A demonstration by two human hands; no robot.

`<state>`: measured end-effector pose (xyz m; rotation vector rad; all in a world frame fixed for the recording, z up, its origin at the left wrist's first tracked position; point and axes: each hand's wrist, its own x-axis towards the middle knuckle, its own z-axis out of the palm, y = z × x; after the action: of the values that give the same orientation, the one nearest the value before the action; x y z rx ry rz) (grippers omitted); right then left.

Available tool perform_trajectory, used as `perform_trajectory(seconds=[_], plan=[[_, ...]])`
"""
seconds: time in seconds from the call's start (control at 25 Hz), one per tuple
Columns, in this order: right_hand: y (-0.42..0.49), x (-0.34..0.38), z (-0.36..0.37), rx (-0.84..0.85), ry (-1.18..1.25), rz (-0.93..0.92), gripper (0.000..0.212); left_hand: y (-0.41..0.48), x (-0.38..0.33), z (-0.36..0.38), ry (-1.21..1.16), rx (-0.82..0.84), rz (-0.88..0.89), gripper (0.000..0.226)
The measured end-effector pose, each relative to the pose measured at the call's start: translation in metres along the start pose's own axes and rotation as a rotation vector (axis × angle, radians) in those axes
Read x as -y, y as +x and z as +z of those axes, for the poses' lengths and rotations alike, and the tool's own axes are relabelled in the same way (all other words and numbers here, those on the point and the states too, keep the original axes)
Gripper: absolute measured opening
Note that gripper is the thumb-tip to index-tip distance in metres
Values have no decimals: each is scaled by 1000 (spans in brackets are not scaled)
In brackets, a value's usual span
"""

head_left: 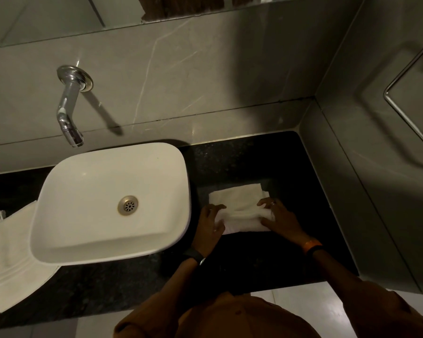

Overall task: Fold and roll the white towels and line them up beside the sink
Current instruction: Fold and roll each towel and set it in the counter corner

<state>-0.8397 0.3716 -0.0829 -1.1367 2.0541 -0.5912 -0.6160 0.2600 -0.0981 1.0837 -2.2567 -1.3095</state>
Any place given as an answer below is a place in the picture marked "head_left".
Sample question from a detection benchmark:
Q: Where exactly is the person's left hand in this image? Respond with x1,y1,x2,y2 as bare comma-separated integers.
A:
191,204,227,259

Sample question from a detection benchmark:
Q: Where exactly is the person's right hand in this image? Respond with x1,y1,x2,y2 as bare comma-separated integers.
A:
256,197,313,247

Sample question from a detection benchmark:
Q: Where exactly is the small white towel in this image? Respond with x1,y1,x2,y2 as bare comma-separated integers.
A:
208,183,276,236

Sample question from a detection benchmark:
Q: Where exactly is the person's right forearm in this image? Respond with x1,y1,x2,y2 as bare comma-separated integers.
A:
312,248,365,296

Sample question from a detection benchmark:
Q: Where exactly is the person's left forearm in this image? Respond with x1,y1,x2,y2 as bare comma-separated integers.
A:
152,257,203,314

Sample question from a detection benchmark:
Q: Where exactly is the black wrist watch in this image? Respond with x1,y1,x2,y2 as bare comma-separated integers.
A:
184,246,207,267

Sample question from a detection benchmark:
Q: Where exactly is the orange wristband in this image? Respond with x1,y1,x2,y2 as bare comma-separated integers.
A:
302,237,324,256

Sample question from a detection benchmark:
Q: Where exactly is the metal sink drain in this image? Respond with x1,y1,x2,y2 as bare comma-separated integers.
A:
117,195,140,216

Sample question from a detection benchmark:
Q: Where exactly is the white ceramic sink basin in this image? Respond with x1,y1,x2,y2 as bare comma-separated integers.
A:
30,142,192,266

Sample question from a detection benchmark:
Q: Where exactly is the large white towel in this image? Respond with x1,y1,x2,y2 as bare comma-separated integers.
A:
0,200,61,316

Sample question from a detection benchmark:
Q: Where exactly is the chrome towel rail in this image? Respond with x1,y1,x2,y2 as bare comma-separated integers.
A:
383,33,423,157

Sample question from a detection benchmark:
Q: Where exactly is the chrome wall faucet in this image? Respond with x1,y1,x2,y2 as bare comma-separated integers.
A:
56,65,94,148

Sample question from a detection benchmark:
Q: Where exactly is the wall mirror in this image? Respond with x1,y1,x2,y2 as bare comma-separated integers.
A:
0,0,316,50

